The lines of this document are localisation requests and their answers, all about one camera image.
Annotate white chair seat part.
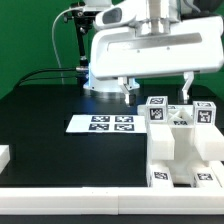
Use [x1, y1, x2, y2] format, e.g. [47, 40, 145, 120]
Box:
[167, 115, 196, 184]

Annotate white left fence bar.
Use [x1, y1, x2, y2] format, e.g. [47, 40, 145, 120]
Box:
[0, 145, 10, 174]

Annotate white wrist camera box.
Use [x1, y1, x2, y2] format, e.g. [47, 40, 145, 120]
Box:
[95, 0, 146, 30]

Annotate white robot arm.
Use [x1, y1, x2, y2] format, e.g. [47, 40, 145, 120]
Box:
[84, 0, 224, 105]

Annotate black cables on table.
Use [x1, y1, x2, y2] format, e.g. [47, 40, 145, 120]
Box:
[14, 66, 91, 88]

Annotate white chair side plank front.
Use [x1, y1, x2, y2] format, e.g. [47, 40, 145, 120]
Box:
[137, 104, 176, 188]

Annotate white chair side plank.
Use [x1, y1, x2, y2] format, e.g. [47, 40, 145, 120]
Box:
[137, 104, 176, 188]
[191, 123, 224, 188]

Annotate white tagged cube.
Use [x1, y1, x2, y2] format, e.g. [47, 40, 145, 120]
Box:
[193, 101, 216, 125]
[146, 96, 168, 123]

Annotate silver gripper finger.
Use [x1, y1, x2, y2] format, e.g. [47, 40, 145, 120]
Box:
[181, 71, 194, 102]
[118, 77, 134, 104]

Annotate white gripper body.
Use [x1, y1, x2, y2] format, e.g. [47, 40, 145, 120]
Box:
[90, 16, 224, 79]

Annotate white front fence bar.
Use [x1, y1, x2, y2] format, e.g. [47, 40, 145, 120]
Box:
[0, 187, 224, 215]

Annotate black camera stand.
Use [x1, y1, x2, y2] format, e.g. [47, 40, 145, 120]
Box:
[63, 1, 98, 84]

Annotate white paper tag sheet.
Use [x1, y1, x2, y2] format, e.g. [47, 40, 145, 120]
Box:
[66, 115, 146, 133]

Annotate white thin cable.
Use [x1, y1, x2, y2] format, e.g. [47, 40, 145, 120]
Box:
[51, 7, 79, 85]

